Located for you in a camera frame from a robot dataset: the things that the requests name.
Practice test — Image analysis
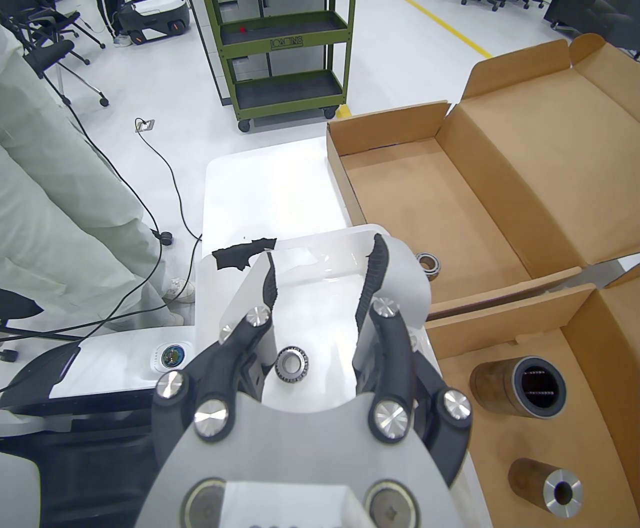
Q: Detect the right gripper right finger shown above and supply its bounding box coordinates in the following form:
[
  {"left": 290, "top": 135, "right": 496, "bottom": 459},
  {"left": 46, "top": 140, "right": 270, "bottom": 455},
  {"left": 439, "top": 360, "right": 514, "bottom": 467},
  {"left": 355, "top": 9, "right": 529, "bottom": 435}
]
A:
[{"left": 351, "top": 232, "right": 474, "bottom": 490}]

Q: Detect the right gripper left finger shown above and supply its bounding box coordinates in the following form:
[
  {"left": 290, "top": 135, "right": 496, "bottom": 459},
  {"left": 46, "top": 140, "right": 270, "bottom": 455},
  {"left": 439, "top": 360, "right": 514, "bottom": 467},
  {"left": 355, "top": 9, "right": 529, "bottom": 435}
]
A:
[{"left": 151, "top": 249, "right": 280, "bottom": 468}]

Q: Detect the metal tapered roller bearing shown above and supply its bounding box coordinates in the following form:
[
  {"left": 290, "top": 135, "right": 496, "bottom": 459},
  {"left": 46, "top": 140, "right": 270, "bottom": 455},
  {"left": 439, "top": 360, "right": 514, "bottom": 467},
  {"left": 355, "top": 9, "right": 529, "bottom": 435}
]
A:
[
  {"left": 416, "top": 252, "right": 441, "bottom": 281},
  {"left": 276, "top": 346, "right": 310, "bottom": 384}
]

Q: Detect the black torn scrap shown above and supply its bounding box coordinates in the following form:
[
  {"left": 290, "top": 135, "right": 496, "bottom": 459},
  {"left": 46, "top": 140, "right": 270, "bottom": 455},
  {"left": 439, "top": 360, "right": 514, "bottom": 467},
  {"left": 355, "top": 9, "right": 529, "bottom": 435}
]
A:
[{"left": 212, "top": 238, "right": 278, "bottom": 272}]

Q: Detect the brown linear bushing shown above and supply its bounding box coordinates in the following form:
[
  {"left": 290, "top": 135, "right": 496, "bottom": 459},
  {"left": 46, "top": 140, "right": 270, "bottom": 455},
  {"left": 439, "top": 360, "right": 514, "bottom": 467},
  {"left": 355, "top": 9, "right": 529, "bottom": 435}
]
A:
[{"left": 469, "top": 355, "right": 568, "bottom": 419}]

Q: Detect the robot body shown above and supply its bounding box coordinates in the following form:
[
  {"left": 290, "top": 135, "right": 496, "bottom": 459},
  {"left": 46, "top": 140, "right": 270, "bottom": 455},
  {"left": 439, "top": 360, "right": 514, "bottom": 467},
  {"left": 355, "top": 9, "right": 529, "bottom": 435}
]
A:
[{"left": 0, "top": 327, "right": 202, "bottom": 528}]

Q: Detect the shallow cardboard box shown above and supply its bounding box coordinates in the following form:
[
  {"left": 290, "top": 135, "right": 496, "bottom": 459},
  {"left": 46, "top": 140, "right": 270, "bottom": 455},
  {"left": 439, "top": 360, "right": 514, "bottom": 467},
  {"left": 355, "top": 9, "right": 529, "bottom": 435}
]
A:
[
  {"left": 425, "top": 265, "right": 640, "bottom": 528},
  {"left": 326, "top": 34, "right": 640, "bottom": 321}
]

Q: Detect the brown metal bush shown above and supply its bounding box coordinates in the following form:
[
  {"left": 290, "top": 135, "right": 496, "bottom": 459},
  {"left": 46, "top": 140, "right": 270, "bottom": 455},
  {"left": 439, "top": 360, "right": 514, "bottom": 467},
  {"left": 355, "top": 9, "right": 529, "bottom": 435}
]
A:
[{"left": 508, "top": 457, "right": 584, "bottom": 519}]

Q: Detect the person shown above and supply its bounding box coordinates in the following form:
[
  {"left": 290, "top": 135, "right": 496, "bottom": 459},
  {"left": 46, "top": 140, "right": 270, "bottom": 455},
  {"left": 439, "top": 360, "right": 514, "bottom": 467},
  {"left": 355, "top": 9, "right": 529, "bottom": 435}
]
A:
[
  {"left": 0, "top": 24, "right": 196, "bottom": 333},
  {"left": 97, "top": 0, "right": 134, "bottom": 49}
]

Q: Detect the green shelf cart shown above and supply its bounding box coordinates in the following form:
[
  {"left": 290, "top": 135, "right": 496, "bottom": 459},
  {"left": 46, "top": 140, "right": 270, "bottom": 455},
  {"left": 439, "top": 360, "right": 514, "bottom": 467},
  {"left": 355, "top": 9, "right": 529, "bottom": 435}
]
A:
[{"left": 192, "top": 0, "right": 356, "bottom": 134}]

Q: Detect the black office chair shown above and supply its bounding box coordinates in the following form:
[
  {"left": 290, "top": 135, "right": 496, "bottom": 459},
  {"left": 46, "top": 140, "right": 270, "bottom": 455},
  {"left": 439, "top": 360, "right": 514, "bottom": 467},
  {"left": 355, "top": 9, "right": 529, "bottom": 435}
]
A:
[
  {"left": 22, "top": 39, "right": 110, "bottom": 108},
  {"left": 0, "top": 0, "right": 107, "bottom": 51}
]

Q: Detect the black cable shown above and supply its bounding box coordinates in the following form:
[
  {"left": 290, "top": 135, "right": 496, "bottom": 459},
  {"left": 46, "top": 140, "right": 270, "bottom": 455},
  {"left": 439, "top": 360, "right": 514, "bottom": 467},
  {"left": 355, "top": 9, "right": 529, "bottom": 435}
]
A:
[
  {"left": 0, "top": 70, "right": 175, "bottom": 351},
  {"left": 134, "top": 117, "right": 204, "bottom": 301}
]

